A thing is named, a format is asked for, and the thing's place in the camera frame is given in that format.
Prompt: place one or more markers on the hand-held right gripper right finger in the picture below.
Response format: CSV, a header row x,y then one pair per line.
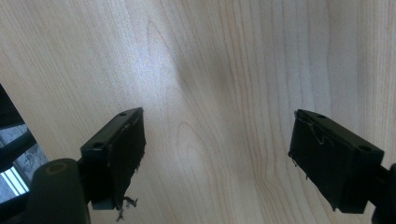
x,y
336,161

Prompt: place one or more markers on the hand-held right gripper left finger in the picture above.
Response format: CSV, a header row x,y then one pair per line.
x,y
112,155

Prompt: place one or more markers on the black metal frame bar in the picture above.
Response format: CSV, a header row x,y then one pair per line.
x,y
15,146

